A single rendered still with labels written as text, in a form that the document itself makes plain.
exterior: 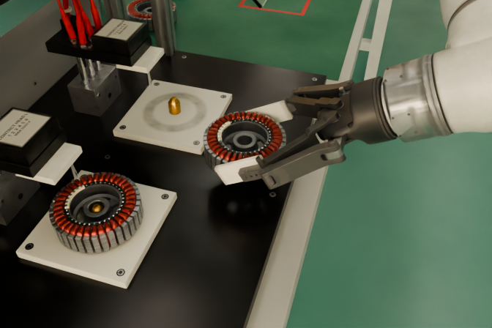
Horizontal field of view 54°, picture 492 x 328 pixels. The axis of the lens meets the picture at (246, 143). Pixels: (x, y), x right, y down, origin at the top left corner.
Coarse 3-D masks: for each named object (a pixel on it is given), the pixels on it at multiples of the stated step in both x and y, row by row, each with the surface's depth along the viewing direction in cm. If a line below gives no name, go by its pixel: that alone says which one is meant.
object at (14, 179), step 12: (0, 180) 63; (12, 180) 64; (24, 180) 66; (0, 192) 62; (12, 192) 64; (24, 192) 66; (0, 204) 62; (12, 204) 64; (24, 204) 67; (0, 216) 63; (12, 216) 65
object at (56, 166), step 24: (0, 120) 57; (24, 120) 57; (48, 120) 57; (0, 144) 54; (24, 144) 54; (48, 144) 57; (72, 144) 60; (0, 168) 56; (24, 168) 55; (48, 168) 57
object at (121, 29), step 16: (64, 32) 77; (96, 32) 72; (112, 32) 72; (128, 32) 72; (144, 32) 74; (48, 48) 75; (64, 48) 74; (80, 48) 73; (96, 48) 73; (112, 48) 72; (128, 48) 71; (144, 48) 75; (160, 48) 77; (80, 64) 77; (96, 64) 82; (128, 64) 72; (144, 64) 73
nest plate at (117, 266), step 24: (144, 192) 67; (168, 192) 67; (48, 216) 64; (144, 216) 64; (48, 240) 61; (144, 240) 61; (48, 264) 59; (72, 264) 58; (96, 264) 58; (120, 264) 58
